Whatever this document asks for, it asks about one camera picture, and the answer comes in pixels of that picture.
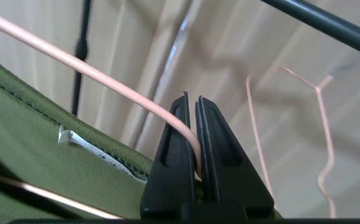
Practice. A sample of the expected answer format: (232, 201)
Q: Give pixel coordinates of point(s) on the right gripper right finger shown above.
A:
(229, 180)

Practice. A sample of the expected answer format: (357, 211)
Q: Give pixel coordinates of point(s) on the pink clothes hanger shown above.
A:
(322, 118)
(74, 63)

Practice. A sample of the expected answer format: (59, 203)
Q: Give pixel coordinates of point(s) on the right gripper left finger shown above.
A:
(170, 174)

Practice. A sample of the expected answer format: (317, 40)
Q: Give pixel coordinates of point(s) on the black clothes rack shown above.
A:
(322, 21)

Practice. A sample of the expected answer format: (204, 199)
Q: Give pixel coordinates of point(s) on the green printed T-shirt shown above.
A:
(43, 161)

